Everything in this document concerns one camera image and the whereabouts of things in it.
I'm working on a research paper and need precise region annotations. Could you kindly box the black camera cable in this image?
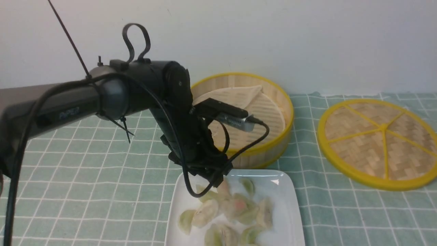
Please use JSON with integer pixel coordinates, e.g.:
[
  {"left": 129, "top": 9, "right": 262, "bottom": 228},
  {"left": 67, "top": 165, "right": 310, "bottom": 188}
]
[{"left": 3, "top": 73, "right": 270, "bottom": 246}]

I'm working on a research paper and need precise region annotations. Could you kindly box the pink centre dumpling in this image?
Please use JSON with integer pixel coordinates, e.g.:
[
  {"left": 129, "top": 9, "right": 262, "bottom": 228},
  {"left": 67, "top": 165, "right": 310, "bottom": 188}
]
[{"left": 220, "top": 193, "right": 257, "bottom": 222}]

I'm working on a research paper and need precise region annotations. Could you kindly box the green dumpling under pink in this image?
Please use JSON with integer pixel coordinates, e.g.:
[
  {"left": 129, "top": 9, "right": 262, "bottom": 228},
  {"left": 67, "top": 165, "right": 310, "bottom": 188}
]
[{"left": 236, "top": 206, "right": 259, "bottom": 226}]

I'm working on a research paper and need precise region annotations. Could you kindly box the beige dumpling right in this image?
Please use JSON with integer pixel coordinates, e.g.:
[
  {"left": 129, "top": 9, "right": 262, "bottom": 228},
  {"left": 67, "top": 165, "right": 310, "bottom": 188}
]
[{"left": 256, "top": 197, "right": 273, "bottom": 230}]

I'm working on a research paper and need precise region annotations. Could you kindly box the long black zip tie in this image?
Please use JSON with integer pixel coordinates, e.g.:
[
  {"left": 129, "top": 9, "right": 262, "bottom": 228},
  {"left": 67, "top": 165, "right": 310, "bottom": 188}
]
[{"left": 47, "top": 0, "right": 91, "bottom": 79}]

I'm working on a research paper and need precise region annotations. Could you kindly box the woven bamboo steamer lid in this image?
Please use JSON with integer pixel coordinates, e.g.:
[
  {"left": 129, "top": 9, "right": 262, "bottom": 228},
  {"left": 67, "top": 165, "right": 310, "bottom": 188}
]
[{"left": 317, "top": 99, "right": 437, "bottom": 191}]

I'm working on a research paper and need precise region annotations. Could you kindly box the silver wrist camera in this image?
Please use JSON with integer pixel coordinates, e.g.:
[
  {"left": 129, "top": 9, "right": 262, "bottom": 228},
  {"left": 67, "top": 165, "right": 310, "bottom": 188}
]
[{"left": 190, "top": 98, "right": 264, "bottom": 132}]

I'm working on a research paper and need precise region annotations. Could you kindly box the black cable loop strap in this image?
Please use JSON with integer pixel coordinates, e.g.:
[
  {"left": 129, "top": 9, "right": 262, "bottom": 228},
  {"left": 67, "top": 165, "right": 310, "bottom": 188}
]
[{"left": 122, "top": 23, "right": 151, "bottom": 64}]

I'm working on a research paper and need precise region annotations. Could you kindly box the pale dumpling bottom centre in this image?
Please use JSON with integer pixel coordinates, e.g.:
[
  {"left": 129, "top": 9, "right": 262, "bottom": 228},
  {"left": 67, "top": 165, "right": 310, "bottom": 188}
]
[{"left": 217, "top": 224, "right": 239, "bottom": 246}]

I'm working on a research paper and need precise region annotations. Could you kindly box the small green dumpling top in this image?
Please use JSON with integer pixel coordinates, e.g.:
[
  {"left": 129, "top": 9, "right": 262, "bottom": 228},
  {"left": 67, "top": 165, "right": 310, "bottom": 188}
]
[{"left": 239, "top": 177, "right": 255, "bottom": 198}]

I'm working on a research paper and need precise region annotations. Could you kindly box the pale dumpling left centre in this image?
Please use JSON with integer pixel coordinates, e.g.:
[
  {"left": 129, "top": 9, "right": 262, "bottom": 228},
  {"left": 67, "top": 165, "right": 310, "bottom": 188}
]
[{"left": 192, "top": 200, "right": 220, "bottom": 228}]

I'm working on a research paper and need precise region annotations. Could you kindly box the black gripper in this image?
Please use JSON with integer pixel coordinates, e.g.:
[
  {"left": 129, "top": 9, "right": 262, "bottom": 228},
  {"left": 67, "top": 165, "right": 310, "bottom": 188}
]
[{"left": 150, "top": 106, "right": 231, "bottom": 187}]

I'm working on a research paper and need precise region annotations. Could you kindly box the white steamer liner cloth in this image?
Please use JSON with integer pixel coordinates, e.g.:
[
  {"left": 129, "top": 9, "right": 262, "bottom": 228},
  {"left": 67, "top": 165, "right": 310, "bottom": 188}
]
[{"left": 193, "top": 85, "right": 286, "bottom": 151}]

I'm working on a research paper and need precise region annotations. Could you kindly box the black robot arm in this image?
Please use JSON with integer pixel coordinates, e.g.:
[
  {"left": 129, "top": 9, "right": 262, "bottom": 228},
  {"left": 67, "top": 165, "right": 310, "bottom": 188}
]
[{"left": 0, "top": 59, "right": 232, "bottom": 187}]

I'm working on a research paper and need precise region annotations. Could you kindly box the bamboo steamer basket yellow rim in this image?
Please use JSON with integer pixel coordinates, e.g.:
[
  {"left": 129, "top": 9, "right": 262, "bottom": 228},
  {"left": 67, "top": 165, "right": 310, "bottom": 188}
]
[{"left": 191, "top": 72, "right": 294, "bottom": 169}]

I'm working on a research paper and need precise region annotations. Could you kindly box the green checked tablecloth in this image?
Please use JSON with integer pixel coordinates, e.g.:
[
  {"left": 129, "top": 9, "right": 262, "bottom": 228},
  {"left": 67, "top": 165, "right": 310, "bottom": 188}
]
[{"left": 13, "top": 93, "right": 437, "bottom": 246}]

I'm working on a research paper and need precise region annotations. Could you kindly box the white square plate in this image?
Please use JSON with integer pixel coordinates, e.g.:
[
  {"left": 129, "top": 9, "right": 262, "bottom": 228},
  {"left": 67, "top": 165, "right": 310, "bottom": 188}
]
[{"left": 164, "top": 169, "right": 306, "bottom": 246}]

